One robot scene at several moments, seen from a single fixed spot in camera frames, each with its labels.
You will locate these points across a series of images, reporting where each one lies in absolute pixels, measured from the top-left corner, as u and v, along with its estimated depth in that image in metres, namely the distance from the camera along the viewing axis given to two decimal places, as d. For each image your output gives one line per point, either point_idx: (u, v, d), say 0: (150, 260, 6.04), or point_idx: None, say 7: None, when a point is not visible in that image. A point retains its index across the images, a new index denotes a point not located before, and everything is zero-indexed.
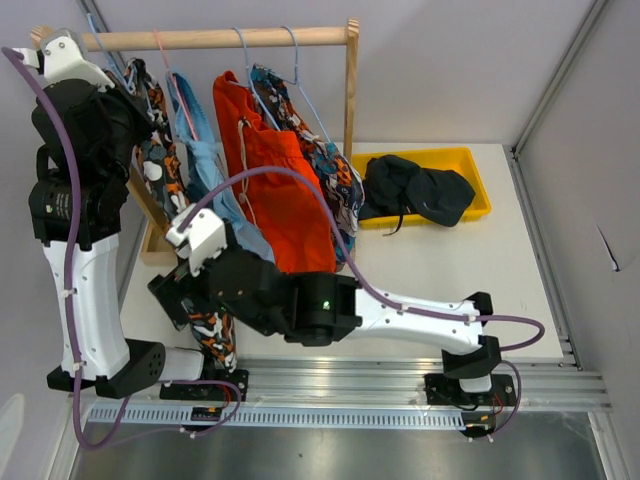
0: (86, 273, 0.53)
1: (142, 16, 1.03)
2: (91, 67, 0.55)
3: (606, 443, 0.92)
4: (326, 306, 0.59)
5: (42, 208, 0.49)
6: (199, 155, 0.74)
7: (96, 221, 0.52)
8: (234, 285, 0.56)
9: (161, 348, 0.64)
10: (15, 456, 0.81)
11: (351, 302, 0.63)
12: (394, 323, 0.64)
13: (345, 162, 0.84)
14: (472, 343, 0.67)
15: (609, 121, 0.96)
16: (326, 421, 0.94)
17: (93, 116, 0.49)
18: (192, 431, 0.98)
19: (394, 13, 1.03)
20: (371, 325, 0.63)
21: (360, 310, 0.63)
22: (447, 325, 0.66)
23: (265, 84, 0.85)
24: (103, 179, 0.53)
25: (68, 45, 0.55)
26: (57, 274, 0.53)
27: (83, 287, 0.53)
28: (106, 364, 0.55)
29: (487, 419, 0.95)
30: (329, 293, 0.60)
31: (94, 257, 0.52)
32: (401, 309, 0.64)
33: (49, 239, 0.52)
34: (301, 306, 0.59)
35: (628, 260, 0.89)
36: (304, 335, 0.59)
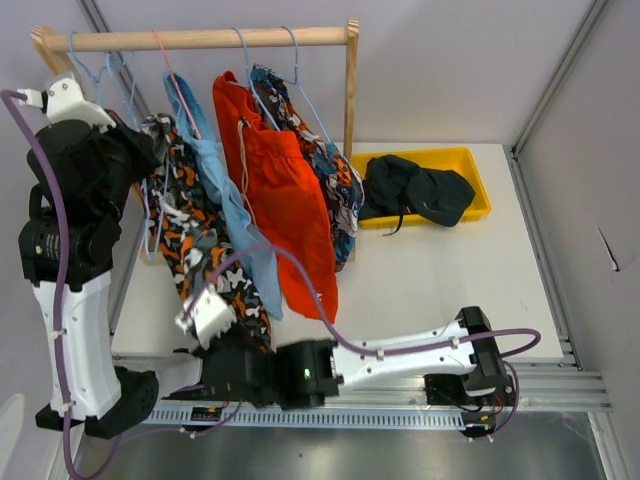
0: (76, 314, 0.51)
1: (142, 16, 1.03)
2: (93, 106, 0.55)
3: (606, 443, 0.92)
4: (307, 375, 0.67)
5: (31, 248, 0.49)
6: (204, 153, 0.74)
7: (87, 261, 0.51)
8: (224, 380, 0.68)
9: (153, 381, 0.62)
10: (15, 455, 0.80)
11: (330, 363, 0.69)
12: (377, 371, 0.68)
13: (345, 163, 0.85)
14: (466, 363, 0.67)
15: (610, 120, 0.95)
16: (324, 421, 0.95)
17: (88, 157, 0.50)
18: (192, 431, 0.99)
19: (394, 12, 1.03)
20: (353, 380, 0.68)
21: (342, 366, 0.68)
22: (435, 353, 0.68)
23: (265, 84, 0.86)
24: (95, 219, 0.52)
25: (70, 87, 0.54)
26: (46, 314, 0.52)
27: (73, 328, 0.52)
28: (97, 404, 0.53)
29: (487, 419, 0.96)
30: (310, 362, 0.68)
31: (84, 298, 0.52)
32: (380, 353, 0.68)
33: (39, 279, 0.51)
34: (291, 379, 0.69)
35: (628, 259, 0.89)
36: (299, 403, 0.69)
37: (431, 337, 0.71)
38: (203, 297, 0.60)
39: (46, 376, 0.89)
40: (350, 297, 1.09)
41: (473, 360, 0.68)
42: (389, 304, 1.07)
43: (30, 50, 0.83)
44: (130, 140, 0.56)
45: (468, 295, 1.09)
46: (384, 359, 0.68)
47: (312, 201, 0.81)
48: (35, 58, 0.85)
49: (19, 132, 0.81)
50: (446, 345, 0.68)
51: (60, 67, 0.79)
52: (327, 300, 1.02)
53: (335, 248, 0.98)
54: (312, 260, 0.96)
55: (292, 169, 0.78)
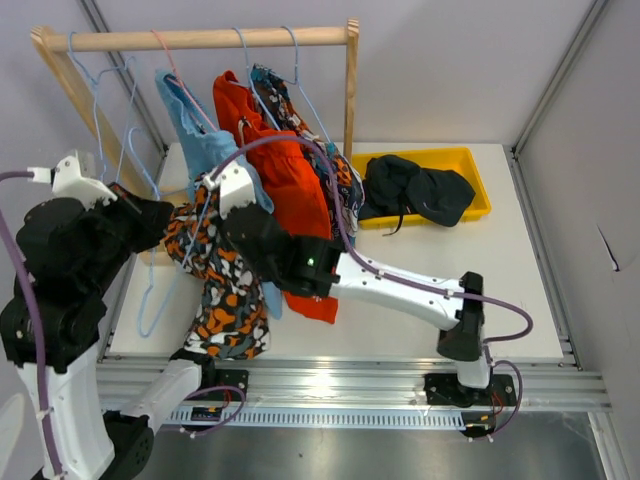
0: (63, 393, 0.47)
1: (142, 16, 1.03)
2: (93, 182, 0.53)
3: (606, 443, 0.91)
4: (310, 263, 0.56)
5: (11, 332, 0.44)
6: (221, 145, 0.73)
7: (70, 343, 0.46)
8: (240, 228, 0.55)
9: (149, 434, 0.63)
10: (16, 455, 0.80)
11: (334, 259, 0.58)
12: (373, 287, 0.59)
13: (345, 163, 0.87)
14: (448, 315, 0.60)
15: (611, 121, 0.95)
16: (326, 421, 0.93)
17: (74, 237, 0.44)
18: (192, 431, 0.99)
19: (394, 12, 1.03)
20: (347, 285, 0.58)
21: (341, 268, 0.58)
22: (423, 296, 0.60)
23: (265, 84, 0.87)
24: (81, 297, 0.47)
25: (73, 164, 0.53)
26: (32, 393, 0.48)
27: (61, 406, 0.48)
28: (90, 473, 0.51)
29: (487, 419, 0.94)
30: (316, 251, 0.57)
31: (70, 378, 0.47)
32: (380, 274, 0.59)
33: (22, 361, 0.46)
34: (293, 260, 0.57)
35: (628, 259, 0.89)
36: (291, 286, 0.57)
37: (428, 280, 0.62)
38: (231, 166, 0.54)
39: None
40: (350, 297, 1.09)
41: (458, 315, 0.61)
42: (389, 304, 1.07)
43: (30, 51, 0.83)
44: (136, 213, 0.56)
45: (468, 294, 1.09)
46: (379, 279, 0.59)
47: (314, 198, 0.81)
48: (36, 58, 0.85)
49: (19, 132, 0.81)
50: (438, 292, 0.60)
51: (61, 68, 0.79)
52: (328, 301, 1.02)
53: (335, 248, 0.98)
54: None
55: (292, 169, 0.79)
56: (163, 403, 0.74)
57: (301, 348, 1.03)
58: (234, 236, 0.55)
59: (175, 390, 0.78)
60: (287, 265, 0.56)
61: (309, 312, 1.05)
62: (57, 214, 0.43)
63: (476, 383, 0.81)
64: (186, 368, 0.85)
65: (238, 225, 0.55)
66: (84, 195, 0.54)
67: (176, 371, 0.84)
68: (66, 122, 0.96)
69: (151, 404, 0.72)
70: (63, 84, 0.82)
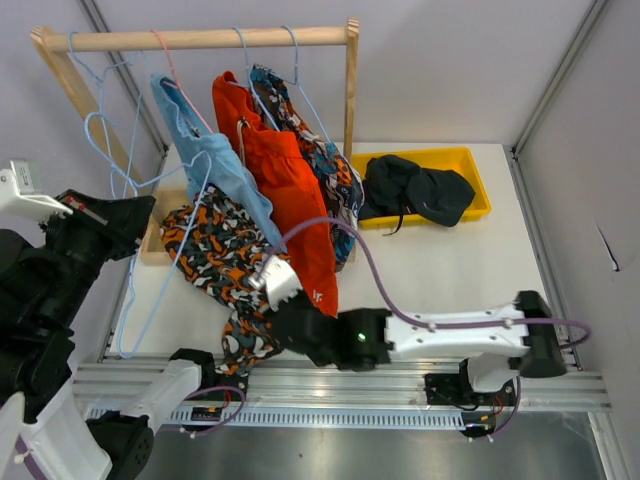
0: (41, 436, 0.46)
1: (142, 16, 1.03)
2: (40, 198, 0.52)
3: (606, 443, 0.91)
4: (362, 338, 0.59)
5: None
6: (213, 142, 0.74)
7: (31, 393, 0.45)
8: (286, 331, 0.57)
9: (148, 433, 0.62)
10: (16, 455, 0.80)
11: (384, 329, 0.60)
12: (429, 342, 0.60)
13: (345, 163, 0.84)
14: (518, 344, 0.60)
15: (611, 121, 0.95)
16: (326, 421, 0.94)
17: (21, 279, 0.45)
18: (192, 431, 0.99)
19: (394, 11, 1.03)
20: (405, 349, 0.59)
21: (394, 335, 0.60)
22: (485, 333, 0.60)
23: (265, 84, 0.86)
24: (40, 342, 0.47)
25: (8, 179, 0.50)
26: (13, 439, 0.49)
27: (41, 447, 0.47)
28: None
29: (487, 419, 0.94)
30: (365, 326, 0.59)
31: (43, 423, 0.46)
32: (433, 328, 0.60)
33: None
34: (345, 339, 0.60)
35: (628, 260, 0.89)
36: (351, 364, 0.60)
37: (484, 314, 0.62)
38: (273, 262, 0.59)
39: None
40: (350, 297, 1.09)
41: (525, 343, 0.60)
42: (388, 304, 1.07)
43: (30, 51, 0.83)
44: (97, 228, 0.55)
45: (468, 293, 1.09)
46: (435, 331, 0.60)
47: (312, 198, 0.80)
48: (36, 58, 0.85)
49: (19, 132, 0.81)
50: (498, 324, 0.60)
51: (61, 68, 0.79)
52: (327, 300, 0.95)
53: (334, 248, 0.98)
54: (311, 262, 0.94)
55: (291, 169, 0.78)
56: (162, 402, 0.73)
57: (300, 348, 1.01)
58: (283, 339, 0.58)
59: (175, 390, 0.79)
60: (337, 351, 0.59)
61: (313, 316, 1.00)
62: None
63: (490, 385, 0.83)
64: (186, 368, 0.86)
65: (285, 328, 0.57)
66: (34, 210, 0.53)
67: (176, 371, 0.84)
68: (67, 122, 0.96)
69: (151, 402, 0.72)
70: (63, 84, 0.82)
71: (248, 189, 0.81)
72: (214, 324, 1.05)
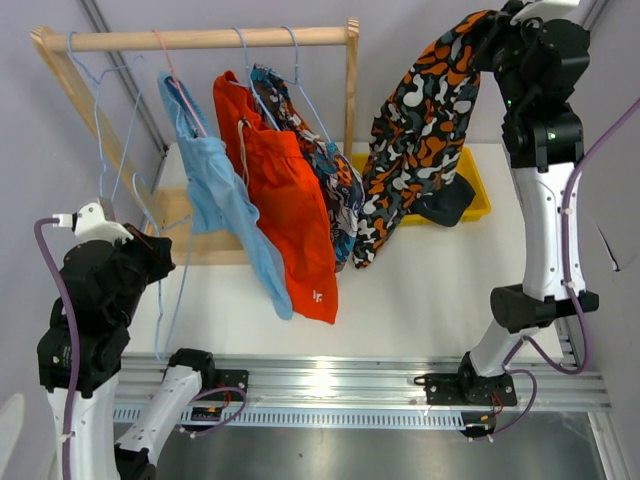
0: (85, 417, 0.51)
1: (142, 16, 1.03)
2: (114, 225, 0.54)
3: (605, 443, 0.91)
4: (551, 137, 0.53)
5: (48, 358, 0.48)
6: (212, 150, 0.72)
7: (98, 371, 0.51)
8: (551, 39, 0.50)
9: (152, 469, 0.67)
10: (16, 456, 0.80)
11: (560, 157, 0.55)
12: (547, 211, 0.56)
13: (346, 162, 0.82)
14: (547, 284, 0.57)
15: (613, 119, 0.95)
16: (327, 421, 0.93)
17: (109, 274, 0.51)
18: (192, 431, 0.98)
19: (394, 11, 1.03)
20: (542, 185, 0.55)
21: (554, 169, 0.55)
22: (554, 258, 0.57)
23: (265, 84, 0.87)
24: (110, 328, 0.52)
25: (97, 210, 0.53)
26: (57, 417, 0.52)
27: (82, 431, 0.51)
28: None
29: (488, 419, 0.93)
30: (568, 136, 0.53)
31: (94, 403, 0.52)
32: (563, 212, 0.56)
33: (52, 386, 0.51)
34: (541, 112, 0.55)
35: (629, 259, 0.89)
36: (515, 126, 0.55)
37: (575, 259, 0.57)
38: None
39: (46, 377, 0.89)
40: (350, 298, 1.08)
41: (546, 299, 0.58)
42: (387, 307, 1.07)
43: (31, 51, 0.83)
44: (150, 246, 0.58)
45: (468, 296, 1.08)
46: (556, 214, 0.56)
47: (312, 200, 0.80)
48: (37, 58, 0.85)
49: (19, 131, 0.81)
50: (564, 271, 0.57)
51: (61, 68, 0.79)
52: (327, 299, 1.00)
53: (335, 248, 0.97)
54: (312, 262, 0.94)
55: (292, 169, 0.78)
56: (162, 427, 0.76)
57: (300, 347, 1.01)
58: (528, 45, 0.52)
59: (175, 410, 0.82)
60: (541, 108, 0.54)
61: (308, 311, 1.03)
62: (92, 256, 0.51)
63: (490, 371, 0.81)
64: (185, 376, 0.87)
65: (561, 38, 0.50)
66: (106, 237, 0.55)
67: (176, 383, 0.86)
68: (67, 122, 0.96)
69: (150, 430, 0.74)
70: (63, 84, 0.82)
71: (237, 196, 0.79)
72: (213, 324, 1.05)
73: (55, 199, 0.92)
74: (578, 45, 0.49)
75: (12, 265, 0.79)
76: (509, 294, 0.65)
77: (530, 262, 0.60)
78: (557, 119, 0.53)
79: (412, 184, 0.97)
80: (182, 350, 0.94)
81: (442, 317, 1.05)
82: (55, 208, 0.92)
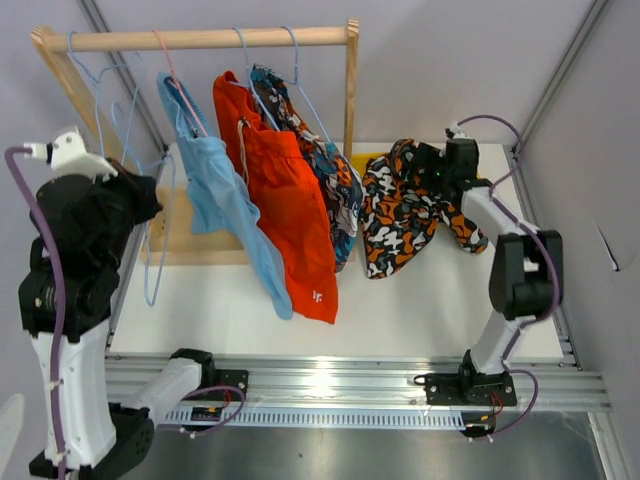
0: (73, 365, 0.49)
1: (142, 16, 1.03)
2: (97, 159, 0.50)
3: (605, 443, 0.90)
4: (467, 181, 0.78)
5: (30, 301, 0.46)
6: (212, 150, 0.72)
7: (86, 313, 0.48)
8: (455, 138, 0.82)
9: (151, 425, 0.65)
10: (16, 456, 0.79)
11: (479, 187, 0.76)
12: (483, 202, 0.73)
13: (346, 163, 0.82)
14: (505, 228, 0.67)
15: (613, 119, 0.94)
16: (326, 421, 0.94)
17: (90, 211, 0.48)
18: (192, 431, 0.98)
19: (394, 11, 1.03)
20: (471, 199, 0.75)
21: (476, 192, 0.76)
22: (501, 214, 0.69)
23: (265, 84, 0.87)
24: (95, 270, 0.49)
25: (76, 139, 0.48)
26: (43, 365, 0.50)
27: (70, 378, 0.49)
28: (91, 453, 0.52)
29: (487, 419, 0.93)
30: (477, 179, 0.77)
31: (81, 350, 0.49)
32: (492, 199, 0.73)
33: (37, 330, 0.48)
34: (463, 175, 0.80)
35: (628, 258, 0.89)
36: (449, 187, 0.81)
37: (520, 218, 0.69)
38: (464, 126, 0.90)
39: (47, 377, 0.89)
40: (350, 299, 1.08)
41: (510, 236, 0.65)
42: (388, 308, 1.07)
43: (29, 50, 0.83)
44: (134, 186, 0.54)
45: (467, 296, 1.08)
46: (490, 202, 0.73)
47: (312, 201, 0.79)
48: (36, 57, 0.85)
49: (18, 130, 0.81)
50: (511, 220, 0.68)
51: (61, 68, 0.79)
52: (327, 300, 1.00)
53: (334, 248, 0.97)
54: (312, 262, 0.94)
55: (291, 169, 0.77)
56: (164, 396, 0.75)
57: (301, 347, 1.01)
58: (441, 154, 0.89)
59: (175, 384, 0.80)
60: (460, 175, 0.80)
61: (308, 311, 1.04)
62: (69, 191, 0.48)
63: (490, 367, 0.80)
64: (185, 365, 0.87)
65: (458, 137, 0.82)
66: (85, 173, 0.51)
67: (177, 368, 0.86)
68: (67, 121, 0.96)
69: (151, 398, 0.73)
70: (63, 84, 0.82)
71: (237, 196, 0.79)
72: (213, 324, 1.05)
73: None
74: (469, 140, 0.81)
75: (11, 264, 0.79)
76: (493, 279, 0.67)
77: (491, 233, 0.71)
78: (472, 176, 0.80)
79: (478, 247, 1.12)
80: (181, 350, 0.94)
81: (443, 318, 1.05)
82: None
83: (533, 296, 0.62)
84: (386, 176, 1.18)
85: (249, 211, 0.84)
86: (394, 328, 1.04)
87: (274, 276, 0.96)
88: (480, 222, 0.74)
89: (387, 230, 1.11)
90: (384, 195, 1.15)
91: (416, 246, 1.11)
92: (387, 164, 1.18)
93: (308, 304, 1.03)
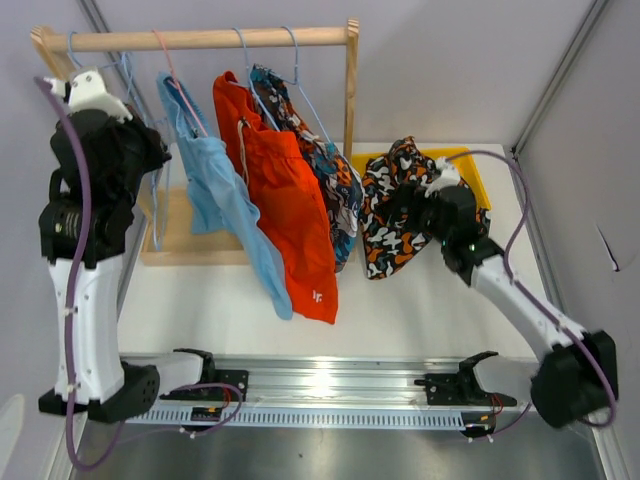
0: (88, 292, 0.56)
1: (143, 16, 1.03)
2: (114, 99, 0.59)
3: (606, 443, 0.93)
4: (472, 248, 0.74)
5: (51, 226, 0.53)
6: (212, 151, 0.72)
7: (102, 241, 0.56)
8: (451, 196, 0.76)
9: (155, 375, 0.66)
10: (15, 456, 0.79)
11: (488, 257, 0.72)
12: (502, 286, 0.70)
13: (345, 163, 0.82)
14: (543, 333, 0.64)
15: (613, 118, 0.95)
16: (326, 421, 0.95)
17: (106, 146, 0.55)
18: (191, 431, 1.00)
19: (394, 11, 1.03)
20: (484, 275, 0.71)
21: (490, 266, 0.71)
22: (537, 312, 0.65)
23: (265, 84, 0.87)
24: (111, 202, 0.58)
25: (95, 79, 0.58)
26: (59, 293, 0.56)
27: (85, 305, 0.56)
28: (99, 386, 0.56)
29: (487, 419, 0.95)
30: (481, 242, 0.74)
31: (97, 276, 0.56)
32: (513, 280, 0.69)
33: (55, 257, 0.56)
34: (466, 240, 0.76)
35: (628, 259, 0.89)
36: (452, 255, 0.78)
37: (555, 312, 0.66)
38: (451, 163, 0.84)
39: (46, 377, 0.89)
40: (350, 299, 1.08)
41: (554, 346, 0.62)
42: (388, 308, 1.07)
43: (29, 50, 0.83)
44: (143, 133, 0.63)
45: (468, 296, 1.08)
46: (511, 285, 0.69)
47: (312, 201, 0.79)
48: (36, 57, 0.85)
49: (18, 130, 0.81)
50: (551, 320, 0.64)
51: (61, 70, 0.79)
52: (327, 300, 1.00)
53: (334, 248, 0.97)
54: (312, 262, 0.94)
55: (291, 169, 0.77)
56: (165, 372, 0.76)
57: (301, 347, 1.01)
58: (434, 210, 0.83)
59: (175, 365, 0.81)
60: (462, 238, 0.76)
61: (308, 311, 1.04)
62: (88, 126, 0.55)
63: (493, 388, 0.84)
64: (186, 357, 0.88)
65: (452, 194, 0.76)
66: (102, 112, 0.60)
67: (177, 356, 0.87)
68: None
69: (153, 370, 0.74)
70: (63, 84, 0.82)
71: (237, 196, 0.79)
72: (213, 325, 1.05)
73: None
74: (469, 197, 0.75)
75: (11, 264, 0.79)
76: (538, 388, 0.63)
77: (526, 331, 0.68)
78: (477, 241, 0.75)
79: None
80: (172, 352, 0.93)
81: (443, 318, 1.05)
82: None
83: (594, 406, 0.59)
84: (385, 176, 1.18)
85: (249, 212, 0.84)
86: (394, 328, 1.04)
87: (274, 276, 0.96)
88: (500, 302, 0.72)
89: (386, 230, 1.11)
90: (383, 195, 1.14)
91: (416, 246, 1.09)
92: (387, 164, 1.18)
93: (308, 305, 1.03)
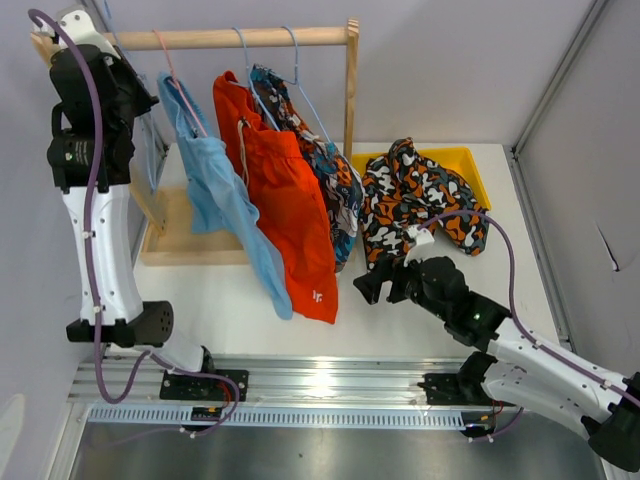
0: (104, 216, 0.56)
1: (143, 16, 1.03)
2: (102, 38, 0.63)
3: None
4: (476, 317, 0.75)
5: (61, 157, 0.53)
6: (211, 151, 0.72)
7: (112, 167, 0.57)
8: (432, 272, 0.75)
9: (167, 304, 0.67)
10: (16, 455, 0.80)
11: (498, 323, 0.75)
12: (527, 353, 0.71)
13: (346, 163, 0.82)
14: (589, 393, 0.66)
15: (612, 118, 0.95)
16: (327, 421, 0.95)
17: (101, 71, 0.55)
18: (192, 431, 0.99)
19: (394, 12, 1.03)
20: (505, 345, 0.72)
21: (505, 337, 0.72)
22: (581, 377, 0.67)
23: (265, 84, 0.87)
24: (114, 132, 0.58)
25: (83, 18, 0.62)
26: (75, 221, 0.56)
27: (102, 227, 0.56)
28: (123, 306, 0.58)
29: (487, 419, 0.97)
30: (483, 307, 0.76)
31: (111, 200, 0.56)
32: (536, 348, 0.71)
33: (68, 186, 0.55)
34: (469, 310, 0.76)
35: (629, 259, 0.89)
36: (458, 329, 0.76)
37: (589, 367, 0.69)
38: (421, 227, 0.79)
39: (46, 376, 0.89)
40: (350, 298, 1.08)
41: (610, 408, 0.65)
42: (388, 307, 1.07)
43: (29, 50, 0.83)
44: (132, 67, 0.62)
45: None
46: (537, 351, 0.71)
47: (311, 201, 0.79)
48: (37, 57, 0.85)
49: (19, 130, 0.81)
50: (595, 380, 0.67)
51: (46, 44, 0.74)
52: (327, 300, 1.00)
53: (334, 248, 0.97)
54: (312, 261, 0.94)
55: (292, 169, 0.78)
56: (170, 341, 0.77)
57: (302, 347, 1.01)
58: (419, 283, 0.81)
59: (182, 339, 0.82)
60: (463, 309, 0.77)
61: (308, 311, 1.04)
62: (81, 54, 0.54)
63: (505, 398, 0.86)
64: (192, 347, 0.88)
65: (429, 267, 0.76)
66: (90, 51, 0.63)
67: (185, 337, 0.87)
68: None
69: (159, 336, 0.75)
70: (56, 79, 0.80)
71: (237, 196, 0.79)
72: (213, 325, 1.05)
73: (54, 197, 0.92)
74: (446, 262, 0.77)
75: (11, 264, 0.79)
76: (598, 443, 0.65)
77: (572, 395, 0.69)
78: (478, 304, 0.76)
79: (473, 249, 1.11)
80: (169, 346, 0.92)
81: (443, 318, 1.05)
82: (54, 205, 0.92)
83: None
84: (386, 176, 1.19)
85: (249, 212, 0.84)
86: (394, 327, 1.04)
87: (274, 276, 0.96)
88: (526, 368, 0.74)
89: (386, 230, 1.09)
90: (383, 195, 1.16)
91: None
92: (387, 164, 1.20)
93: (308, 305, 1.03)
